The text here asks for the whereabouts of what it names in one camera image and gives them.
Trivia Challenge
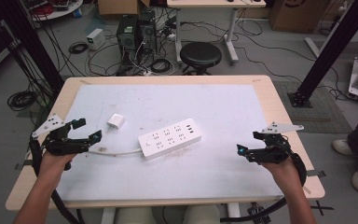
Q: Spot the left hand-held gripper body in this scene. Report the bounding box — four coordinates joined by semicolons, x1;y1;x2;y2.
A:
31;113;91;157

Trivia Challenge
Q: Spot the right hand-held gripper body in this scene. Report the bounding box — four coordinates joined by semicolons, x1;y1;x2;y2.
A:
247;121;305;165

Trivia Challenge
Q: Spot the person's right hand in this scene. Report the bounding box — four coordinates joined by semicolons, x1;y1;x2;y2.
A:
259;155;300;189

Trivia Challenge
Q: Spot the person's left hand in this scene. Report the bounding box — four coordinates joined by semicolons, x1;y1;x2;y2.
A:
37;150;78;189

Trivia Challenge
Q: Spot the white charger adapter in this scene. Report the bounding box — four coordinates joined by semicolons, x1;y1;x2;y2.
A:
106;113;126;132

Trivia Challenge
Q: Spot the black clamp under table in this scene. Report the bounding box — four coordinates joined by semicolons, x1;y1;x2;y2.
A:
247;202;272;224

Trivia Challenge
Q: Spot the grey floor mat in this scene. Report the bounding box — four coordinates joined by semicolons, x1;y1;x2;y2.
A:
272;80;353;134

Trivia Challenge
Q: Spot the white table mat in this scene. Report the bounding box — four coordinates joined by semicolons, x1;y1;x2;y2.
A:
56;83;285;204

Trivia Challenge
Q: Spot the white power supply box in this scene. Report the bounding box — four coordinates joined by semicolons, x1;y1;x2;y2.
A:
86;28;107;51

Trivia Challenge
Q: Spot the black round stool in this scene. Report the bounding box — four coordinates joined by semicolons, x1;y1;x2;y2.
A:
179;41;223;77

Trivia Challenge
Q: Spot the black computer tower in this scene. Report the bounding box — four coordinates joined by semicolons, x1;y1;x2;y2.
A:
116;14;140;65
139;10;158;54

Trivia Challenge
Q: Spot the brown cardboard box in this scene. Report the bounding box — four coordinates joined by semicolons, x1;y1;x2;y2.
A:
268;0;332;35
97;0;151;17

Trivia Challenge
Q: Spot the round white table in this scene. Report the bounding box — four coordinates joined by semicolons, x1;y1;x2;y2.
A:
20;0;84;22

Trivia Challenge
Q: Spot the white-legged desk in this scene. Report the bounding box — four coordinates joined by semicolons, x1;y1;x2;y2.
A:
166;0;267;65

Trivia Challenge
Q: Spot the white power strip cable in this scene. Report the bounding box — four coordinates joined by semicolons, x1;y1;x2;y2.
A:
88;148;144;157

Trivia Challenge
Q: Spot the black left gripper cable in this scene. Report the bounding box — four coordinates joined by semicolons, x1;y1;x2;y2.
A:
28;138;85;224

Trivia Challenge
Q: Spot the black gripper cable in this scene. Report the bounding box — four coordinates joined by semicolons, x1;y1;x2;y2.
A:
28;138;85;224
219;151;308;224

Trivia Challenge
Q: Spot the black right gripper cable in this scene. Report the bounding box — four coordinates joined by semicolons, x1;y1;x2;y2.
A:
219;151;308;224

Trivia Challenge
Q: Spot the black coiled cable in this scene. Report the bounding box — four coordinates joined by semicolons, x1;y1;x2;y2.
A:
7;90;39;112
149;58;173;75
68;41;90;55

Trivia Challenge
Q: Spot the black metal frame post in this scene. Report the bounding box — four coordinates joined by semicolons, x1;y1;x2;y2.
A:
287;0;358;108
0;0;65;95

